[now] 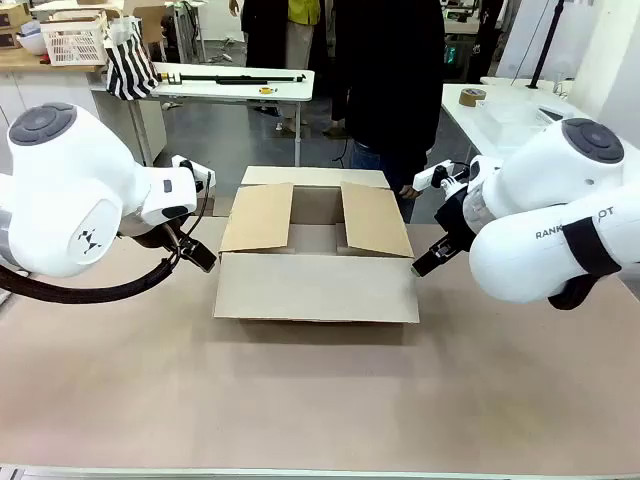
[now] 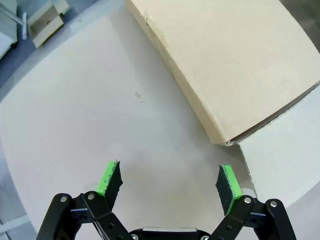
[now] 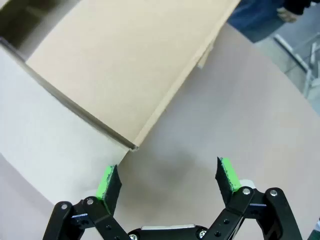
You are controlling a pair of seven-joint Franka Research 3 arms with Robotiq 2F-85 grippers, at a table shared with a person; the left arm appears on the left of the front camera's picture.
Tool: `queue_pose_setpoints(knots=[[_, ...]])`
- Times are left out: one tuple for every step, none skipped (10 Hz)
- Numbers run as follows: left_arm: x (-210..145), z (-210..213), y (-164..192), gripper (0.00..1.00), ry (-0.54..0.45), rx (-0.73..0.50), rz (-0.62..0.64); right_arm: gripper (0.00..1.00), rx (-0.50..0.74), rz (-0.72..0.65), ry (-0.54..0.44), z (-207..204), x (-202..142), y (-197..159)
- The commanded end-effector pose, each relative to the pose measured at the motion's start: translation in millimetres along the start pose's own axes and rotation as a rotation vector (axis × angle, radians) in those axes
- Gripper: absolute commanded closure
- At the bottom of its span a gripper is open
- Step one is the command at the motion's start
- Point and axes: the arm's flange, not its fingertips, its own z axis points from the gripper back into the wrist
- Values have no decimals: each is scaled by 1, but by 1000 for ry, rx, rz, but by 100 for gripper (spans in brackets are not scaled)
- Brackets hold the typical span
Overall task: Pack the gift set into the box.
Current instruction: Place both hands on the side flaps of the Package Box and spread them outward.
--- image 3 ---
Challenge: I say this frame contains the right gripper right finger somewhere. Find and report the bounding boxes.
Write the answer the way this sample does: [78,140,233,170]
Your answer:
[202,156,303,240]

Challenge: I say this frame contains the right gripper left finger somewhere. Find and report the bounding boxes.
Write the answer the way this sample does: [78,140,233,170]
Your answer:
[42,163,128,240]

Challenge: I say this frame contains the brown cardboard shipping box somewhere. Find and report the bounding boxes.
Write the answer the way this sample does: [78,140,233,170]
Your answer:
[0,0,242,206]

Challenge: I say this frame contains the person's left forearm black sleeve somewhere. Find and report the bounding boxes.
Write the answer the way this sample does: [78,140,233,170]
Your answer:
[281,0,308,16]

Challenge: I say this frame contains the person's left hand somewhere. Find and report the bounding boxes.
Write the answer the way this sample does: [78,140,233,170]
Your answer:
[276,6,299,25]

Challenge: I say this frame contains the person black sweater blue jeans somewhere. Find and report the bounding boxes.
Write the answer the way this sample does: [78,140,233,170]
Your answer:
[226,0,320,43]

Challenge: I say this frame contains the grey metal frame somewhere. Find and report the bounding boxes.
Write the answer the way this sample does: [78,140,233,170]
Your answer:
[273,32,320,101]

